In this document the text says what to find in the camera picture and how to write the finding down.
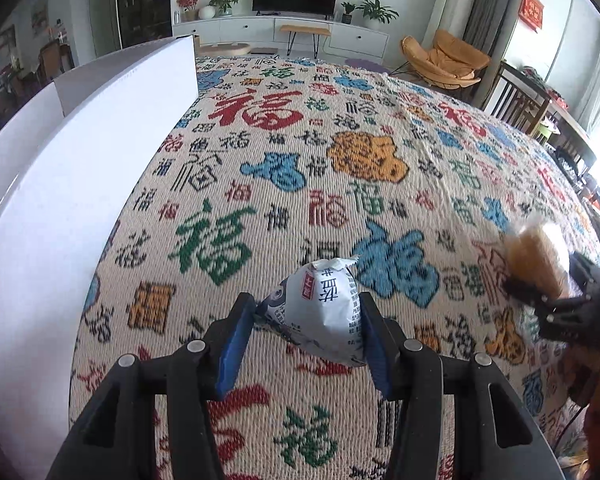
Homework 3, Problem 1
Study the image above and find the white TV cabinet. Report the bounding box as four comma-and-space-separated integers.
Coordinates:
172, 15, 389, 63

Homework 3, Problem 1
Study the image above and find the white standing air conditioner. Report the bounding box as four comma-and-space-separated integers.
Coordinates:
422, 0, 475, 49

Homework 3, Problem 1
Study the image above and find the green potted plant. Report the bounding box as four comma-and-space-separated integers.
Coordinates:
209, 0, 240, 16
356, 0, 400, 30

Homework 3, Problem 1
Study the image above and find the white foam board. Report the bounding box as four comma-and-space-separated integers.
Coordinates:
0, 37, 198, 479

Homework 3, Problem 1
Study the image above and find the orange lounge chair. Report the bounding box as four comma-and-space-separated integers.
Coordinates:
391, 29, 491, 90

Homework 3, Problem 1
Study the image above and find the dark wooden chair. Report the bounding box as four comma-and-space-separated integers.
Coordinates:
482, 61, 552, 136

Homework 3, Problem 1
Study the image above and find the green potted plant left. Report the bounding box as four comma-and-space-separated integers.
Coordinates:
209, 0, 240, 16

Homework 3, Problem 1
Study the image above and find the white blue snack pouch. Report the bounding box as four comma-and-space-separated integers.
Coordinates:
257, 257, 365, 367

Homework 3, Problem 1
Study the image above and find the bagged bread loaf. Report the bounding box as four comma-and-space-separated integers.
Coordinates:
503, 217, 570, 306

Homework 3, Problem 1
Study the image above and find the green potted plant right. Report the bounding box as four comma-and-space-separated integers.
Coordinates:
356, 0, 400, 30

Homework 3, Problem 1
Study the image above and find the wooden bench stool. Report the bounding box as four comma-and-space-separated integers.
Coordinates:
280, 24, 332, 60

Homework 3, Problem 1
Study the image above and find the red flower arrangement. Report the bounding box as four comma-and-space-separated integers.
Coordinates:
175, 0, 199, 22

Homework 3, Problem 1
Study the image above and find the red wall hanging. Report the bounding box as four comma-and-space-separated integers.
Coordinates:
518, 0, 544, 32

